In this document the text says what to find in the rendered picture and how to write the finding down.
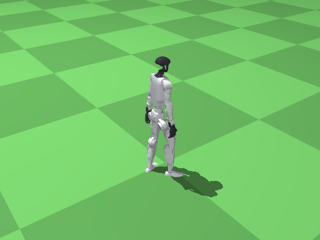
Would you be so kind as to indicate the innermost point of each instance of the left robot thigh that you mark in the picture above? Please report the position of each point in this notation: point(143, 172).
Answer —
point(154, 132)

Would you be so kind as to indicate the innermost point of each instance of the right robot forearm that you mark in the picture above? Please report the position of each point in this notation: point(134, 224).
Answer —
point(169, 113)

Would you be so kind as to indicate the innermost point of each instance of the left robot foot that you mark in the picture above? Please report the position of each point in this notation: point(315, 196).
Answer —
point(147, 170)

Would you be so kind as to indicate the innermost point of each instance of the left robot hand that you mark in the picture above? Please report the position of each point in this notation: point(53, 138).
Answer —
point(146, 116)

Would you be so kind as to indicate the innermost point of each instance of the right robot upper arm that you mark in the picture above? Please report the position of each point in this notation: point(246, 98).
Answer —
point(167, 87)

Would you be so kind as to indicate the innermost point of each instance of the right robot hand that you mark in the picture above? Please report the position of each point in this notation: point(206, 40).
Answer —
point(172, 130)

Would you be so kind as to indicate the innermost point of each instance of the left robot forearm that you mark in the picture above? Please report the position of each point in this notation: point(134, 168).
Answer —
point(149, 102)

